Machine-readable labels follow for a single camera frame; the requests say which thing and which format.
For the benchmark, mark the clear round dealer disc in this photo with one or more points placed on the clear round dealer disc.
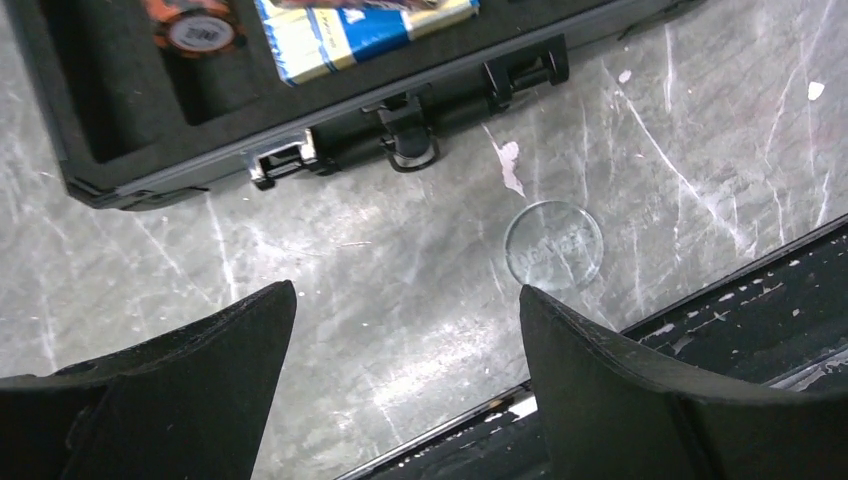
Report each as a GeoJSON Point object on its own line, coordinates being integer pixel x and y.
{"type": "Point", "coordinates": [554, 245]}

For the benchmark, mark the brown poker chip stack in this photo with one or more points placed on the brown poker chip stack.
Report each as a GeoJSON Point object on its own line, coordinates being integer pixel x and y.
{"type": "Point", "coordinates": [195, 28]}

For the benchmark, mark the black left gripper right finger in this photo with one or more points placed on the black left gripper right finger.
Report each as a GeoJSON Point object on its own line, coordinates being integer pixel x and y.
{"type": "Point", "coordinates": [612, 408]}

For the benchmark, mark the black poker set case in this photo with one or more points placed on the black poker set case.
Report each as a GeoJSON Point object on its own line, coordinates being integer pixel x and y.
{"type": "Point", "coordinates": [137, 128]}

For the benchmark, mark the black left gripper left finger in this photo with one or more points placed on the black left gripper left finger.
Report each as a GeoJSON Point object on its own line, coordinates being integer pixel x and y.
{"type": "Point", "coordinates": [191, 403]}

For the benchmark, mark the blue card deck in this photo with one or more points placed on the blue card deck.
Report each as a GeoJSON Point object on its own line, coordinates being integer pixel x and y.
{"type": "Point", "coordinates": [307, 43]}

